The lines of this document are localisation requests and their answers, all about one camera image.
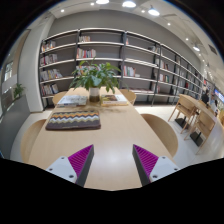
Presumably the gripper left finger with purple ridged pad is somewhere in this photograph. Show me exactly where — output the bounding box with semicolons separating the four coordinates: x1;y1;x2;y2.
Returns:
47;145;94;187

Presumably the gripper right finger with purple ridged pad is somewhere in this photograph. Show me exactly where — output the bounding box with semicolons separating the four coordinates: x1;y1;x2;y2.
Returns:
132;145;179;186

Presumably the zigzag patterned folded towel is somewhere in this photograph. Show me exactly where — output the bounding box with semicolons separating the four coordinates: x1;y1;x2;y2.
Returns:
46;110;101;130

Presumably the wooden chair near right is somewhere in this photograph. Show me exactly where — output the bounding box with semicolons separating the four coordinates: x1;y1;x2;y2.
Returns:
142;114;178;157

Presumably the wooden chair near left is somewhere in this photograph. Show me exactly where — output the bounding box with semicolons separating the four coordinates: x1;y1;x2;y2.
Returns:
20;119;45;163

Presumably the wooden side table right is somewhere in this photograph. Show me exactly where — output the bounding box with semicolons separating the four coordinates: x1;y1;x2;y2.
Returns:
179;93;224;148

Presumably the open magazine left of plant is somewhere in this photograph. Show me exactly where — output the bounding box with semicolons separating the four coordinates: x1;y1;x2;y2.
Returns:
57;95;87;107

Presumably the wooden chair at side table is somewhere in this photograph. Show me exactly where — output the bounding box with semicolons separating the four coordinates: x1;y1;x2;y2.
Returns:
174;94;197;131

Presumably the wooden chair far left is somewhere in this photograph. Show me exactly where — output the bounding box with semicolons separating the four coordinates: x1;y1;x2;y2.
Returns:
52;91;67;106

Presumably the wooden chair far right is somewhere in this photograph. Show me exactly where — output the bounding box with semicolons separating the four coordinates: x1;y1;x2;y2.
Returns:
120;89;136;105

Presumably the book right of plant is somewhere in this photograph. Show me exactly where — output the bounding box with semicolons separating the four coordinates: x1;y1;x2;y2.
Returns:
101;94;128;106

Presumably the person in dark clothes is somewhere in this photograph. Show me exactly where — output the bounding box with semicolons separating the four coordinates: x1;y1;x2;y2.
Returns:
201;89;209;104

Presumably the green potted plant, white pot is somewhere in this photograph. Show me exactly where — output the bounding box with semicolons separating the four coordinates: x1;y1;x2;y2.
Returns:
70;60;120;102

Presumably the large grey wall bookshelf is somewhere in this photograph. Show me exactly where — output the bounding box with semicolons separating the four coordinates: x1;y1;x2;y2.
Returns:
39;28;203;107

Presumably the small plant at left wall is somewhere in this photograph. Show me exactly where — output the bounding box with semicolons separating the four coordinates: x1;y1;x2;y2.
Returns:
13;83;24;99

